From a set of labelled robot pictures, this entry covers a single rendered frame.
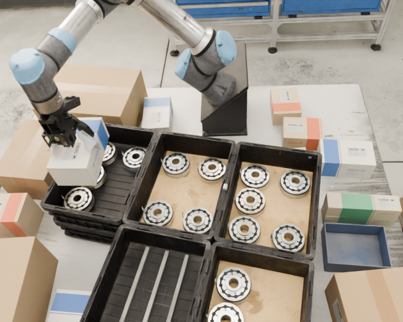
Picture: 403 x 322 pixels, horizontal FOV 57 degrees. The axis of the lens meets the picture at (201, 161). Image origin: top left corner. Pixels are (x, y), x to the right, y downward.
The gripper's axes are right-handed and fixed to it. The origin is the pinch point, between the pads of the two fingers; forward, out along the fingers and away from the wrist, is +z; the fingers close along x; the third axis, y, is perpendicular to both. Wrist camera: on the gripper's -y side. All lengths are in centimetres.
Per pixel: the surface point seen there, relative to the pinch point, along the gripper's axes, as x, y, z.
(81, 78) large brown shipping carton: -21, -57, 22
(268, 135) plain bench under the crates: 62, -40, 42
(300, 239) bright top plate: 68, 18, 25
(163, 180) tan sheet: 21.0, -6.8, 28.5
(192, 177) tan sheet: 31.7, -8.3, 28.5
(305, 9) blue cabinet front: 99, -195, 77
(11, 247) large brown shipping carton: -23.4, 24.1, 21.2
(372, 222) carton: 97, 4, 39
